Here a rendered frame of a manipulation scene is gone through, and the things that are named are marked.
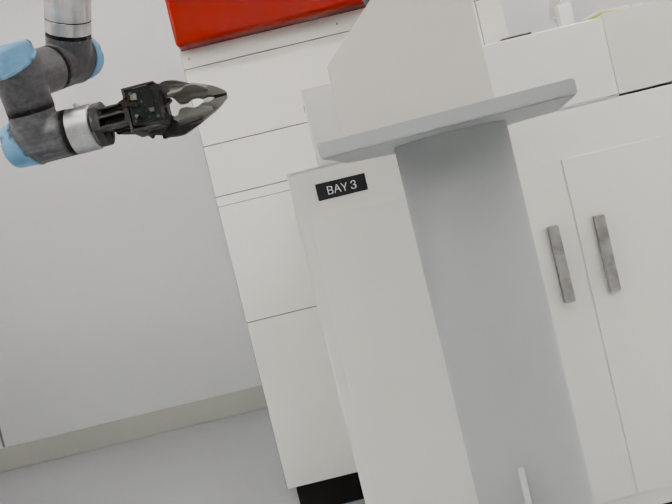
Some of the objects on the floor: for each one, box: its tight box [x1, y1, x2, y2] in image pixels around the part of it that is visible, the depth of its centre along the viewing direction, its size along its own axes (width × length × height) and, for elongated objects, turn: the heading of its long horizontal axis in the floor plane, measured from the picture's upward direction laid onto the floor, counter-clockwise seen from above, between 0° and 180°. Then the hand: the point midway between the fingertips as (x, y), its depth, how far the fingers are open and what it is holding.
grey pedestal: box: [317, 78, 595, 504], centre depth 109 cm, size 51×44×82 cm
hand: (220, 96), depth 136 cm, fingers closed
